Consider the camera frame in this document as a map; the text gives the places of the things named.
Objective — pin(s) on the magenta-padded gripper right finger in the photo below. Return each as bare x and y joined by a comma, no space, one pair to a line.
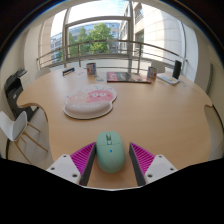
159,166

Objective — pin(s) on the small blue sticker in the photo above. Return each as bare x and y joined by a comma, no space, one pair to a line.
100,79

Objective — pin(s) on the pink monster print mouse pad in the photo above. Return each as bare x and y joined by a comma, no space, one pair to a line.
90,101

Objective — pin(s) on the blue white printed cup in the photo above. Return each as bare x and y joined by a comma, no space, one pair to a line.
152,72

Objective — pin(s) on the red cover magazine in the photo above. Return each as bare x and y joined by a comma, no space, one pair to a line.
126,77

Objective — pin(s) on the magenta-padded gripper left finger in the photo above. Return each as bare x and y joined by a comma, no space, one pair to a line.
65,166

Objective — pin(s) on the white printed card stand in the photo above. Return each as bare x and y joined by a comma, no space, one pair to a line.
168,79

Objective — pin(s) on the metal balcony railing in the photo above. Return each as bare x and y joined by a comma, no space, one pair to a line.
110,41

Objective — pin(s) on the black speaker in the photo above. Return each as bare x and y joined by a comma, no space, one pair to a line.
177,69

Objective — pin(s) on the mint green computer mouse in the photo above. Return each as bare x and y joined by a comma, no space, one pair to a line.
110,153

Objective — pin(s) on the black stapler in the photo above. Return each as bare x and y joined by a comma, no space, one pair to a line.
68,71

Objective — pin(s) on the white chair with wooden legs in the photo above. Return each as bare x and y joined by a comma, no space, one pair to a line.
13,126

